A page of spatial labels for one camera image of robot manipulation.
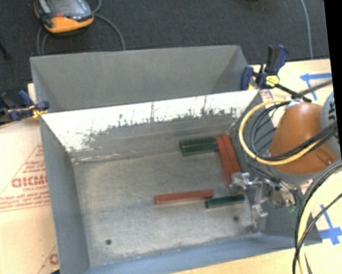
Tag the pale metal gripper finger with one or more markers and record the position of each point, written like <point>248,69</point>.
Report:
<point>259,217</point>
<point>240,181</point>

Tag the dark green flat block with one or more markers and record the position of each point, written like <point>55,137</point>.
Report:
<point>224,201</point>
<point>199,146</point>

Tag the grey metal bin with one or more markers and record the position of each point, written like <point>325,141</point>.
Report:
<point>135,198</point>

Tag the brown cardboard board, red print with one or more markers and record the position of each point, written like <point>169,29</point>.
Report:
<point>20,212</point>

